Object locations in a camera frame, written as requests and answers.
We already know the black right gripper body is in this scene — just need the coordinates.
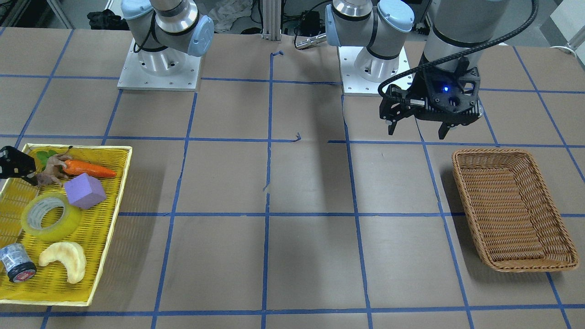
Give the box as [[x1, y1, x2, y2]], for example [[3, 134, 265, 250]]
[[0, 146, 36, 179]]

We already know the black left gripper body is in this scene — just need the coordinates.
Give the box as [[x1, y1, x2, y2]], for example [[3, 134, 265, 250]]
[[379, 58, 483, 127]]

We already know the yellow clear tape roll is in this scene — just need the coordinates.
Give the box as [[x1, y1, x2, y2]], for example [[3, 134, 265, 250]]
[[20, 192, 82, 242]]

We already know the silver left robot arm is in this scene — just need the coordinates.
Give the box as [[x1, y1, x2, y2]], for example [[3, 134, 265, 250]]
[[324, 0, 539, 139]]

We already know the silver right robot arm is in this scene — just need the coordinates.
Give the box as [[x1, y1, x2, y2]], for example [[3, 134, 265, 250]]
[[1, 0, 214, 187]]

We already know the brown root toy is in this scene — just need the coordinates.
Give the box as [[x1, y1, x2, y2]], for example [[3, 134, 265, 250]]
[[36, 146, 73, 189]]

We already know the green leaf toy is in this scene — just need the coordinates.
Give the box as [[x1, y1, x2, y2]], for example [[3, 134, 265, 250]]
[[35, 150, 57, 171]]

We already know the orange toy carrot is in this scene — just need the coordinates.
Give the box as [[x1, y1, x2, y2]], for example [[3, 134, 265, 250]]
[[63, 159, 117, 178]]

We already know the yellow woven tray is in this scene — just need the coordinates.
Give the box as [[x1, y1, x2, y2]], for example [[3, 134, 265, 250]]
[[0, 143, 133, 307]]

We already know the purple foam cube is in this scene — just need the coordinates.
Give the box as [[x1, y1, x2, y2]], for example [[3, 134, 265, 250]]
[[64, 173, 106, 210]]

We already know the black silver can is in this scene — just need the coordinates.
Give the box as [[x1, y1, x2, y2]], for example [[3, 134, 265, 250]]
[[0, 243, 37, 283]]

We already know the beige croissant toy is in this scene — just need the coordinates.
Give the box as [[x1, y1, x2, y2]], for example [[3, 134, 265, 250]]
[[38, 241, 86, 284]]

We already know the brown wicker basket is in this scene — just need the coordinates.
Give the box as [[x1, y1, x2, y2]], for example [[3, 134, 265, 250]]
[[452, 149, 580, 273]]

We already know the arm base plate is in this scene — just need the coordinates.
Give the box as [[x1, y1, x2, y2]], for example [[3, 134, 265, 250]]
[[338, 46, 410, 96], [117, 39, 201, 92]]

